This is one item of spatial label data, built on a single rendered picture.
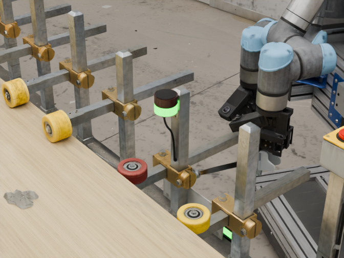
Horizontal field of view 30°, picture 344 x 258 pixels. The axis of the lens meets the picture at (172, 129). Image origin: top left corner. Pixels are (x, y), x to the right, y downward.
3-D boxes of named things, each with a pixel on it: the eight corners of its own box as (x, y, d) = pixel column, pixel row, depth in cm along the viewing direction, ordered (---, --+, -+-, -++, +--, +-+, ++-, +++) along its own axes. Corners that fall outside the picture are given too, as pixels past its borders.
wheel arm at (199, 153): (238, 137, 198) (238, 126, 196) (245, 142, 196) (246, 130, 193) (122, 191, 175) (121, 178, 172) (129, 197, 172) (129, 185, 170)
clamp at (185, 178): (166, 163, 186) (166, 148, 184) (196, 185, 177) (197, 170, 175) (150, 170, 183) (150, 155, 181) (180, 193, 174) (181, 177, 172)
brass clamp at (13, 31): (5, 25, 247) (4, 12, 245) (22, 36, 238) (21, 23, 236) (-9, 28, 244) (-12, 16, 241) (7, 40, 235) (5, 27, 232)
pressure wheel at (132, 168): (136, 186, 181) (135, 152, 175) (153, 200, 176) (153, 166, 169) (113, 197, 177) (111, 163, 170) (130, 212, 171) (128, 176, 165)
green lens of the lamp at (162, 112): (167, 102, 167) (167, 94, 166) (182, 111, 163) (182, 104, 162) (149, 109, 164) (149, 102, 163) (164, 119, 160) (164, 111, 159)
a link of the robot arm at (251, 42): (273, 26, 181) (265, 38, 175) (270, 61, 187) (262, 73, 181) (246, 22, 184) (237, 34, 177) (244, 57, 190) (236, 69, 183)
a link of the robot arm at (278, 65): (303, 50, 146) (271, 57, 143) (298, 92, 152) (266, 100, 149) (284, 37, 152) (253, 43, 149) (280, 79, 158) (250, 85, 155)
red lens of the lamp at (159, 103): (167, 93, 166) (167, 86, 165) (182, 103, 162) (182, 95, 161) (149, 101, 163) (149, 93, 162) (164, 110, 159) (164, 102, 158)
